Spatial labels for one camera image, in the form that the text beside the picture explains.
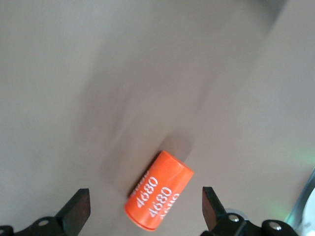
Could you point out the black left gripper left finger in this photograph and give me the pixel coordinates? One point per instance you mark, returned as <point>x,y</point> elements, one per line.
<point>73,214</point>

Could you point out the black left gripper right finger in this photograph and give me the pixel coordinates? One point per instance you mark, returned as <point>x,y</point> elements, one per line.
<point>211,211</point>

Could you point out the orange 4680 cylinder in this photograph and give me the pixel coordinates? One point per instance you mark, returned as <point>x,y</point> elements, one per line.
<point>160,191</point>

